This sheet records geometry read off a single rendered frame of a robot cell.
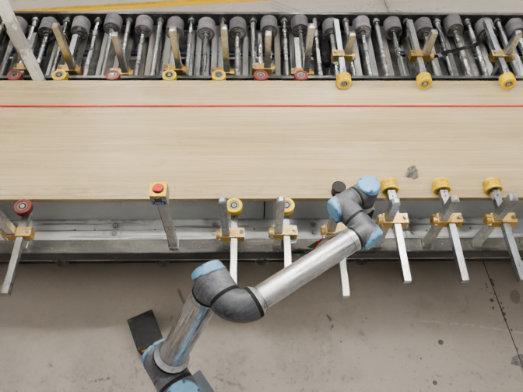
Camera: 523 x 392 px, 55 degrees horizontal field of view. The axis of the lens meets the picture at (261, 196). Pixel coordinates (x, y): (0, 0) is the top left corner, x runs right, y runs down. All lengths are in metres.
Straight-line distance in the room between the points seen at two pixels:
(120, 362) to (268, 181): 1.38
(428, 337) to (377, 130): 1.29
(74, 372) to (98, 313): 0.35
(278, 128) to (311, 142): 0.20
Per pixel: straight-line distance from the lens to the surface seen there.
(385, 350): 3.17
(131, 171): 2.60
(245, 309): 1.69
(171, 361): 2.13
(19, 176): 2.76
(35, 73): 3.14
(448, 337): 3.31
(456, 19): 3.65
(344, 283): 2.32
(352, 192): 1.94
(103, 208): 2.71
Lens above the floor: 2.97
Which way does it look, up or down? 58 degrees down
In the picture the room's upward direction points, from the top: 2 degrees clockwise
